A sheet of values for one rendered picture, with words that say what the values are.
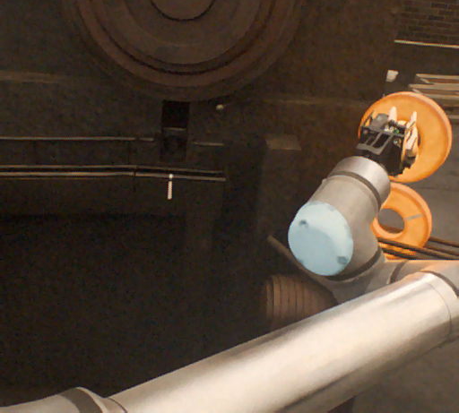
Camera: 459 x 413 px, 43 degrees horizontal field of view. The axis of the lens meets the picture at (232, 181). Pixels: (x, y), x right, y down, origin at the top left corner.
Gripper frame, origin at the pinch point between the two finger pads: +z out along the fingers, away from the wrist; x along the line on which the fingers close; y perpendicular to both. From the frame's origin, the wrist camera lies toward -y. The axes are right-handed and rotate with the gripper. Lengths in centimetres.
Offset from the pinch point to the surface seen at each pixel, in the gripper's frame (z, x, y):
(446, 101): 306, 50, -168
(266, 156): -0.6, 27.8, -15.5
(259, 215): -4.6, 27.6, -29.1
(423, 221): 0.3, -6.2, -19.9
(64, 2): -16, 62, 18
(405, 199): 1.2, -1.9, -16.7
